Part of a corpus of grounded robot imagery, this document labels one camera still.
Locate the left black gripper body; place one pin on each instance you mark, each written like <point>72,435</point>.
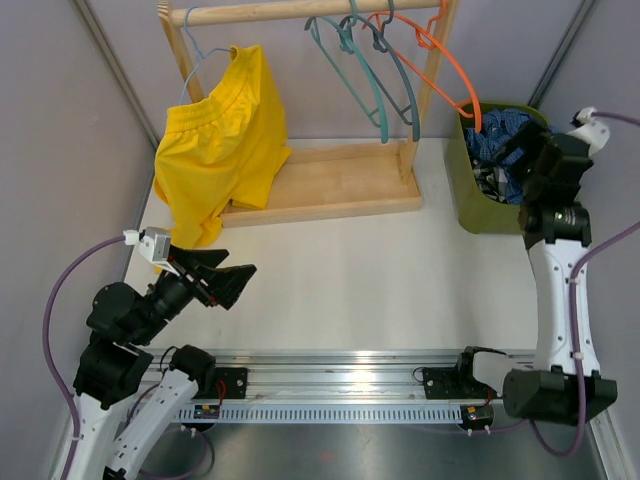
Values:
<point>172,294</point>

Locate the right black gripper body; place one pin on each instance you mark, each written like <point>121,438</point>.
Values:
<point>532,139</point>

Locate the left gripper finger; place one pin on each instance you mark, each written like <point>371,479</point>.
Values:
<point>225,285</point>
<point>192,260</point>

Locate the black white checked shirt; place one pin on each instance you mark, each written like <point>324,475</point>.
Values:
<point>491,180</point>

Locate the blue checked shirt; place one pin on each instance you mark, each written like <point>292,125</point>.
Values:
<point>499,126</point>

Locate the teal hanger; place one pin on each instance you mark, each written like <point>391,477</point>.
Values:
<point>375,113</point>

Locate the orange hanger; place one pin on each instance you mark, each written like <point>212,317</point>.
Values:
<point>433,37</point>

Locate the grey blue hanger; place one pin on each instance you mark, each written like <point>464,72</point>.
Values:
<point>407,114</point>

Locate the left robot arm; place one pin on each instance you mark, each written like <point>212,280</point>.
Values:
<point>123,323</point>

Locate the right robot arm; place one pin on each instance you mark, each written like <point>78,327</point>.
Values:
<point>556,232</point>

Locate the green plastic basket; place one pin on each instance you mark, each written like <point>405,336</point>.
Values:
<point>477,213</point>

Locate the yellow garment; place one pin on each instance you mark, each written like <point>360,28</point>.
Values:
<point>223,150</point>

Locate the wooden clothes rack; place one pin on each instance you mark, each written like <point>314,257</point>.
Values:
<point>320,182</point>

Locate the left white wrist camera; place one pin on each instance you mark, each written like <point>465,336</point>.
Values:
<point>153,245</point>

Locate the white slotted cable duct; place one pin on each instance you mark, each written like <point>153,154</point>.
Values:
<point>386,414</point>

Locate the light blue wire hanger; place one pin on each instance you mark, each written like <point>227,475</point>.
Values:
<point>199,55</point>

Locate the aluminium mounting rail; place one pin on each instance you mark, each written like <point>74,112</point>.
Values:
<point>340,375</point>

